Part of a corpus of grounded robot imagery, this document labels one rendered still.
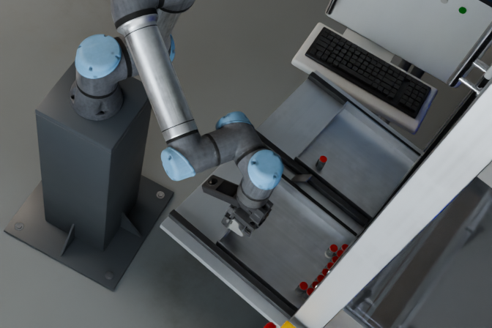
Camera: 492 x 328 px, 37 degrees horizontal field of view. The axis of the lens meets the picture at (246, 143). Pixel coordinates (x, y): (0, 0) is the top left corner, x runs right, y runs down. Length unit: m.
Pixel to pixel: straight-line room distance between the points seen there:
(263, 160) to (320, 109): 0.62
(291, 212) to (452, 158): 0.98
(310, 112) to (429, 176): 1.09
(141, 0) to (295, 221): 0.73
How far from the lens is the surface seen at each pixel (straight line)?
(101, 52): 1.96
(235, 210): 1.73
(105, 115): 2.10
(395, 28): 2.38
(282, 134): 2.07
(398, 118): 2.32
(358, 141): 2.12
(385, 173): 2.10
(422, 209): 1.14
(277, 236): 1.91
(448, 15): 2.28
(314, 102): 2.15
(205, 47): 3.31
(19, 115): 3.06
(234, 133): 1.59
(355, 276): 1.40
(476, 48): 1.51
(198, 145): 1.56
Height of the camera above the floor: 2.59
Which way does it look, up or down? 58 degrees down
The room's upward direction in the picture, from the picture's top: 22 degrees clockwise
